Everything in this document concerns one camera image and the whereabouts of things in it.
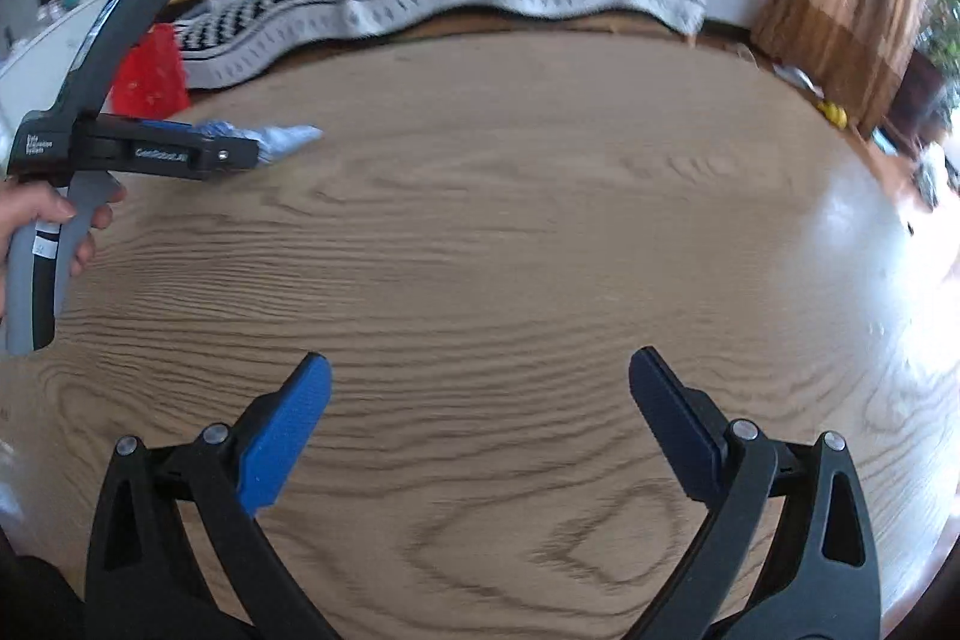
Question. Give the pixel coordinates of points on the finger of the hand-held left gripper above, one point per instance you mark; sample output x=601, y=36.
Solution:
x=169, y=127
x=195, y=156

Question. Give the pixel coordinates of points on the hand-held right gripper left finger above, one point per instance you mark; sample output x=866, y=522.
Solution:
x=289, y=430

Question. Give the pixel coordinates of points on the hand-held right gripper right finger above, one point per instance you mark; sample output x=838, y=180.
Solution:
x=675, y=430

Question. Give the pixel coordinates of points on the blue white wrapper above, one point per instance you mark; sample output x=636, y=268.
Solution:
x=289, y=139

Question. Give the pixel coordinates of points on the person's left hand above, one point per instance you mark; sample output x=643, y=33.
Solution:
x=30, y=205

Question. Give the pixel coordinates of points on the red plastic stool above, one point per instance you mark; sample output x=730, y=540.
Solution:
x=154, y=78

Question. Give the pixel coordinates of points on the white cabinet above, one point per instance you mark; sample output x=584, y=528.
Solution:
x=37, y=55

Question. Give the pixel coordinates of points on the person's dark clothing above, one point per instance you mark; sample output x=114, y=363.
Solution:
x=37, y=602

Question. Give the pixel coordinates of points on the yellow floor toy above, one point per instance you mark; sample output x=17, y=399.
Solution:
x=832, y=115

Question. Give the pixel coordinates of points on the grey plastic bag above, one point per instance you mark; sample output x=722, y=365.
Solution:
x=934, y=171

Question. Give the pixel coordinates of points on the white plastic floor wrapper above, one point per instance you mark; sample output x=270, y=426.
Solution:
x=795, y=78

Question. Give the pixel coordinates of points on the potted plant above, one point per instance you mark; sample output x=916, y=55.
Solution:
x=919, y=93

